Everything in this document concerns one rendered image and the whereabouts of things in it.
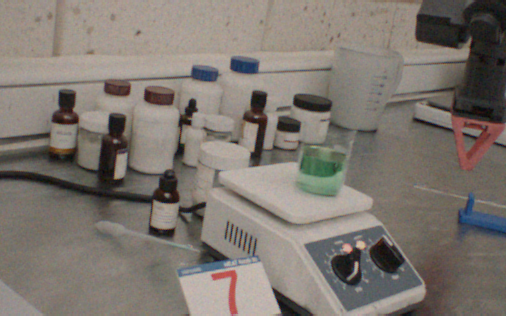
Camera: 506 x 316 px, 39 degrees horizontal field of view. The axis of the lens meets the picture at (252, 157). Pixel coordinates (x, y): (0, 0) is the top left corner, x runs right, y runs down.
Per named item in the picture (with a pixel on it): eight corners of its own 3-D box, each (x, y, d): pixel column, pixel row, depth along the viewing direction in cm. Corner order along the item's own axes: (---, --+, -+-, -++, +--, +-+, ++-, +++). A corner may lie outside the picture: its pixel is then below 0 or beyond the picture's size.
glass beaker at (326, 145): (297, 181, 76) (312, 107, 74) (347, 194, 75) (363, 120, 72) (281, 197, 70) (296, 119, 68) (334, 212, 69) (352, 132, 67)
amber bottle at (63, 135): (48, 149, 97) (54, 86, 95) (75, 151, 98) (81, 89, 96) (47, 158, 94) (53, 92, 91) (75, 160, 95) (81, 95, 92)
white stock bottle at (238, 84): (211, 139, 115) (223, 59, 111) (211, 127, 121) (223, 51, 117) (255, 145, 115) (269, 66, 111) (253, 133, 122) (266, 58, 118)
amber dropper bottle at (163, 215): (146, 222, 80) (154, 163, 78) (172, 223, 81) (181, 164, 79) (150, 233, 77) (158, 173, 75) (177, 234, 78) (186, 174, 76)
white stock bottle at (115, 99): (136, 151, 103) (145, 83, 100) (118, 160, 98) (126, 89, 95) (102, 142, 104) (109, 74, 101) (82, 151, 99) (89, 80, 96)
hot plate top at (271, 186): (376, 208, 74) (378, 200, 73) (295, 226, 65) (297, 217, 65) (294, 168, 82) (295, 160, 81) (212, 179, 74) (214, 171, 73)
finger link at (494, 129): (439, 169, 95) (455, 100, 92) (439, 155, 101) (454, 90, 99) (492, 180, 93) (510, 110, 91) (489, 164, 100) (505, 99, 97)
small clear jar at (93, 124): (71, 157, 96) (75, 110, 94) (113, 157, 99) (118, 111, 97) (82, 173, 91) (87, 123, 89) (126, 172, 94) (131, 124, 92)
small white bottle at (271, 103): (263, 151, 113) (272, 102, 111) (249, 145, 115) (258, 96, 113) (276, 149, 115) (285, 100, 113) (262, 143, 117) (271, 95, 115)
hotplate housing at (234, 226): (423, 310, 71) (442, 237, 69) (336, 345, 62) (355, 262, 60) (270, 222, 86) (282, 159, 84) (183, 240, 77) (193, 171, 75)
